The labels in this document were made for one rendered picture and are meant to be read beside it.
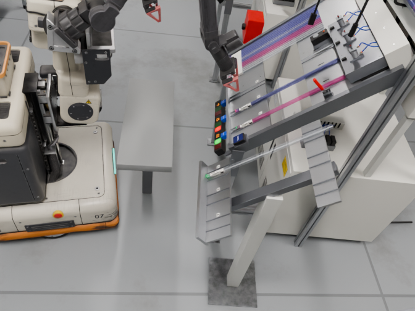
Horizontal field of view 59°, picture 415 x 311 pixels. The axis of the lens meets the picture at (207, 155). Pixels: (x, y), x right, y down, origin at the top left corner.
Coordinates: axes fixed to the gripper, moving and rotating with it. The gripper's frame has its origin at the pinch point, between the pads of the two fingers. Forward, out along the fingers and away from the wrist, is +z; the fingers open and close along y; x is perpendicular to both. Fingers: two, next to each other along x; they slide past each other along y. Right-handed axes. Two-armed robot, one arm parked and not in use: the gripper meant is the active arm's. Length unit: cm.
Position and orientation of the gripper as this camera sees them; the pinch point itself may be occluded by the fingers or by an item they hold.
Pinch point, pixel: (236, 82)
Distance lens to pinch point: 158.4
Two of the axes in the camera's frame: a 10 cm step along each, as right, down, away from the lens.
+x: -8.8, 3.0, 3.8
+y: 0.3, -7.5, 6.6
